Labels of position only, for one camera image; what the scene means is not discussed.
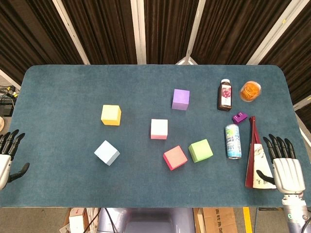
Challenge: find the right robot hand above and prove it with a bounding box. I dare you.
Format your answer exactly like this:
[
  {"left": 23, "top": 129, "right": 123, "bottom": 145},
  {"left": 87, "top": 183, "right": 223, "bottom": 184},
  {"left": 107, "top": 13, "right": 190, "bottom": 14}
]
[{"left": 256, "top": 133, "right": 306, "bottom": 195}]

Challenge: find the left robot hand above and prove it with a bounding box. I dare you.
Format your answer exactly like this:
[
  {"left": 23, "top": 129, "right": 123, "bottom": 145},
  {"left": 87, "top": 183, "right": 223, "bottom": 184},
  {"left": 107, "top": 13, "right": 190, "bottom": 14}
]
[{"left": 0, "top": 129, "right": 30, "bottom": 191}]

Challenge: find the green foam cube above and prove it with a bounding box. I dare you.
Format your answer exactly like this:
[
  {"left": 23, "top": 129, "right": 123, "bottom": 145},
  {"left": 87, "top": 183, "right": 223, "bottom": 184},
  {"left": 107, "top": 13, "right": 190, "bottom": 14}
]
[{"left": 188, "top": 138, "right": 214, "bottom": 164}]

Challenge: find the yellow foam cube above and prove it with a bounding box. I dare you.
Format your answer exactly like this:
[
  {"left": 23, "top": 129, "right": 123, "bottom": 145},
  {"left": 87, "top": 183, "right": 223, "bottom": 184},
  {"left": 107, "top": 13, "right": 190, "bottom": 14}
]
[{"left": 101, "top": 104, "right": 122, "bottom": 127}]

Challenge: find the purple foam cube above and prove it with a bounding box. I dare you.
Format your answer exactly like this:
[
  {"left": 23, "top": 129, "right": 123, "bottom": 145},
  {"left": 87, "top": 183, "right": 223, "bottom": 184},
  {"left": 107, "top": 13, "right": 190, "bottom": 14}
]
[{"left": 171, "top": 88, "right": 190, "bottom": 111}]

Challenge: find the red folding paper fan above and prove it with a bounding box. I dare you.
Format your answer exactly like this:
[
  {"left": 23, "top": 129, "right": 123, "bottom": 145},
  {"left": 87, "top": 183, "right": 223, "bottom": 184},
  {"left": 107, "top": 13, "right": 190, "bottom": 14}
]
[{"left": 244, "top": 116, "right": 277, "bottom": 190}]

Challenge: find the blue drink can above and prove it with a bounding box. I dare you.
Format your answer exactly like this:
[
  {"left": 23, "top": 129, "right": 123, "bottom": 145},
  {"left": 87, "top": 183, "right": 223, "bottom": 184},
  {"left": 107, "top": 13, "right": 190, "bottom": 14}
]
[{"left": 225, "top": 123, "right": 242, "bottom": 160}]

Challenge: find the small purple plastic block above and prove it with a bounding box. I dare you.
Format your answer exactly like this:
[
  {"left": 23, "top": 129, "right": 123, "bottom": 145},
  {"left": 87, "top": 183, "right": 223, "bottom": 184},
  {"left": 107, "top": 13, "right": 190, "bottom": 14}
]
[{"left": 232, "top": 112, "right": 248, "bottom": 125}]

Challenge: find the brown cardboard box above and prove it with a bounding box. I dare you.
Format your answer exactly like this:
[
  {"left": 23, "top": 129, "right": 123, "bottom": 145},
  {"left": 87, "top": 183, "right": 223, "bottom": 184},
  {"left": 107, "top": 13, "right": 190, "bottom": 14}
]
[{"left": 202, "top": 207, "right": 238, "bottom": 233}]

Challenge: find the white cardboard box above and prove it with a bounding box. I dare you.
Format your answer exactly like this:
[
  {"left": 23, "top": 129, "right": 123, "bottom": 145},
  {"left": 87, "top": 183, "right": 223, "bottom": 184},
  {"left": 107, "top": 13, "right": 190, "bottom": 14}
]
[{"left": 69, "top": 208, "right": 88, "bottom": 233}]

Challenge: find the orange snack cup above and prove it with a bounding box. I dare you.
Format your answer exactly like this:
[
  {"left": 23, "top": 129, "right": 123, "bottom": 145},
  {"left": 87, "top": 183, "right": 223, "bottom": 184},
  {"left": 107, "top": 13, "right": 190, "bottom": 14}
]
[{"left": 240, "top": 81, "right": 262, "bottom": 103}]

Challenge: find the dark juice bottle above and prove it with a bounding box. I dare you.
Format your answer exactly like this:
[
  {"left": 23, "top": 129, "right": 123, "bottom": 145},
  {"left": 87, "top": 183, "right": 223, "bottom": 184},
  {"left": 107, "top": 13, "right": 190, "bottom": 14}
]
[{"left": 217, "top": 79, "right": 233, "bottom": 112}]

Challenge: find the light blue foam cube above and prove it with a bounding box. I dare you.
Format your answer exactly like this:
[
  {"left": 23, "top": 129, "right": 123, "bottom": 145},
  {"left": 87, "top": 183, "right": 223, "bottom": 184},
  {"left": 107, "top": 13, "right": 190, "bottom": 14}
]
[{"left": 94, "top": 140, "right": 121, "bottom": 166}]

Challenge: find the teal table mat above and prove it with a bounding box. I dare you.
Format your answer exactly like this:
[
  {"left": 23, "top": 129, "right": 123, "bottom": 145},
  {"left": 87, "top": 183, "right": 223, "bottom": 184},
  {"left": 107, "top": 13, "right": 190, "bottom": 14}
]
[{"left": 0, "top": 64, "right": 311, "bottom": 208}]

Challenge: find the red foam cube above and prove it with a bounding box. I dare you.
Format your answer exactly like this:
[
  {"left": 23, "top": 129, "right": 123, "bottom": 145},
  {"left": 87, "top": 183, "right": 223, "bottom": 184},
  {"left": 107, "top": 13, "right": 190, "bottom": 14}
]
[{"left": 163, "top": 145, "right": 189, "bottom": 171}]

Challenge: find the pale pink foam cube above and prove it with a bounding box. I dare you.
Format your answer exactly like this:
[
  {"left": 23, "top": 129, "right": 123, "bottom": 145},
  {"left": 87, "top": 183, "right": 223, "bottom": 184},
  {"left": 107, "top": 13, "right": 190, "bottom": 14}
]
[{"left": 150, "top": 118, "right": 169, "bottom": 140}]

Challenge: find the grey-purple robot torso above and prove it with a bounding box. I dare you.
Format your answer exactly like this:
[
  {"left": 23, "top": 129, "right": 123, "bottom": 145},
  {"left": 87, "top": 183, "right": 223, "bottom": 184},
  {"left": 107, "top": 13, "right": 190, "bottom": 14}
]
[{"left": 97, "top": 207, "right": 196, "bottom": 233}]

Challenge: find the dark brown curtain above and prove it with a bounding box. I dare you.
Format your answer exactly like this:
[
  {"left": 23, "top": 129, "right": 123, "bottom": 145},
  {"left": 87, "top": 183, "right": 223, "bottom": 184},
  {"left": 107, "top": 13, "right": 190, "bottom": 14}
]
[{"left": 0, "top": 0, "right": 311, "bottom": 117}]

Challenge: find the black power strip with cables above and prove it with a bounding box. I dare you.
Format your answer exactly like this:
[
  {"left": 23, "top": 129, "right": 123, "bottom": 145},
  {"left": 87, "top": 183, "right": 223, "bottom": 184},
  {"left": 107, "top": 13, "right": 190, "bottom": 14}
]
[{"left": 0, "top": 84, "right": 19, "bottom": 115}]

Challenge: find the white frame post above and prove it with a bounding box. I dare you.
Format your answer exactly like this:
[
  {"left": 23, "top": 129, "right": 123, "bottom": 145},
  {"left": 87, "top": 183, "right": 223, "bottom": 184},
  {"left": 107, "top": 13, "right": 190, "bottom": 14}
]
[
  {"left": 0, "top": 68, "right": 22, "bottom": 91},
  {"left": 52, "top": 0, "right": 91, "bottom": 65},
  {"left": 246, "top": 0, "right": 304, "bottom": 66},
  {"left": 174, "top": 0, "right": 207, "bottom": 66},
  {"left": 130, "top": 0, "right": 147, "bottom": 65},
  {"left": 293, "top": 95, "right": 311, "bottom": 112}
]

